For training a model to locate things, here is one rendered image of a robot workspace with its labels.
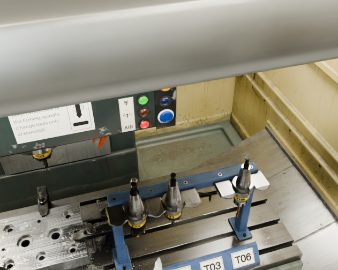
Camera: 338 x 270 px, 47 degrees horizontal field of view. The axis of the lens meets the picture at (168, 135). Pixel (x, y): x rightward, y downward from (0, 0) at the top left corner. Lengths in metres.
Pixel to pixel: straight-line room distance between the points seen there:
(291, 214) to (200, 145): 0.77
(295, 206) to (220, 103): 0.84
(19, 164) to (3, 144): 0.91
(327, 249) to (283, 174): 0.38
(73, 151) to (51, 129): 0.91
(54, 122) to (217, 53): 0.65
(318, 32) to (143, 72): 0.08
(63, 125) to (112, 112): 0.10
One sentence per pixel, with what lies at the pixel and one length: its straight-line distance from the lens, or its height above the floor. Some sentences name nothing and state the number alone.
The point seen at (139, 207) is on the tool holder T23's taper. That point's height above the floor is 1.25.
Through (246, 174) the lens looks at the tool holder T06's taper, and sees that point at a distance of 1.14.
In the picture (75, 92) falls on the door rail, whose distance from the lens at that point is 0.16.
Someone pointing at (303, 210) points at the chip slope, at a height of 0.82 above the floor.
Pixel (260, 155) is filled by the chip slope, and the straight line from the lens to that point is 1.89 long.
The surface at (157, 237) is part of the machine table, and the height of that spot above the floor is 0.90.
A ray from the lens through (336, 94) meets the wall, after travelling 1.50.
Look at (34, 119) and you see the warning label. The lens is 0.79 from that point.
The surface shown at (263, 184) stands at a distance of 1.21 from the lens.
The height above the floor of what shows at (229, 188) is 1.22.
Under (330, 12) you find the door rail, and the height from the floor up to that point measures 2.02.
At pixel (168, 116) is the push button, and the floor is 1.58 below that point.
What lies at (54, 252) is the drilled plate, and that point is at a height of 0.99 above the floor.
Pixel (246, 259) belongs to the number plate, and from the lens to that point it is 1.38.
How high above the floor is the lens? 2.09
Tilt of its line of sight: 41 degrees down
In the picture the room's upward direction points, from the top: straight up
